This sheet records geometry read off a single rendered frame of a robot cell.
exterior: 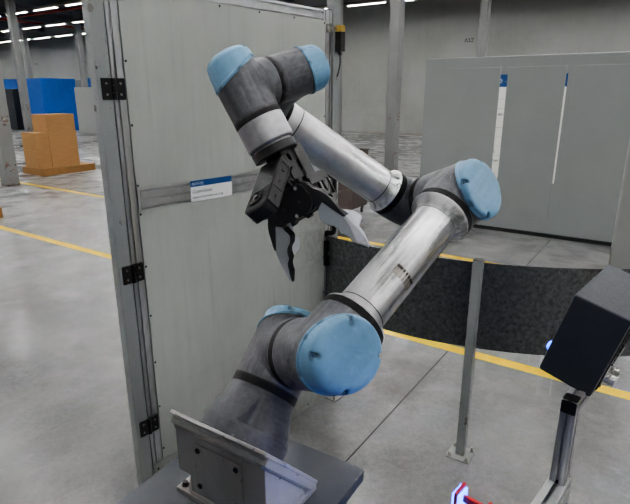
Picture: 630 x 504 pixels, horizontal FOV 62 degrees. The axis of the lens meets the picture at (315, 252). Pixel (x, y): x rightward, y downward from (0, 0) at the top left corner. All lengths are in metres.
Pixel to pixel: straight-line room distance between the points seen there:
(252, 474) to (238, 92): 0.55
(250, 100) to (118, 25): 1.16
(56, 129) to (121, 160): 10.70
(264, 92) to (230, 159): 1.36
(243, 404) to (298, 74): 0.52
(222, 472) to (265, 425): 0.09
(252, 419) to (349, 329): 0.22
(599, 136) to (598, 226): 0.99
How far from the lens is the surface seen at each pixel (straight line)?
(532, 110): 6.64
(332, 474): 0.99
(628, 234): 4.90
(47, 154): 12.49
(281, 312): 0.89
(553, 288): 2.40
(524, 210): 6.77
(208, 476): 0.90
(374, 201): 1.07
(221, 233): 2.17
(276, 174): 0.75
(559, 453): 1.25
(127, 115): 1.90
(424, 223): 0.93
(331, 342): 0.74
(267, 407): 0.86
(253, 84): 0.80
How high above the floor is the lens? 1.63
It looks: 17 degrees down
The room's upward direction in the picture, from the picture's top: straight up
